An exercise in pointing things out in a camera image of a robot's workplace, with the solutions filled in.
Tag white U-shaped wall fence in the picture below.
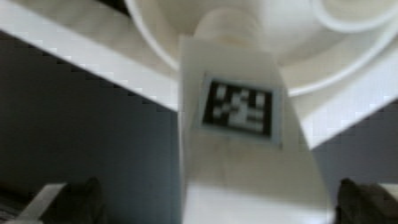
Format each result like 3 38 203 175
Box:
0 0 398 147

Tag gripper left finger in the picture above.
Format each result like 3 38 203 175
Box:
11 178 107 224

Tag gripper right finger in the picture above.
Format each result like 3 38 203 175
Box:
335 178 398 224

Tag white stool leg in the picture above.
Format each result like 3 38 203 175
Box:
180 7 335 224

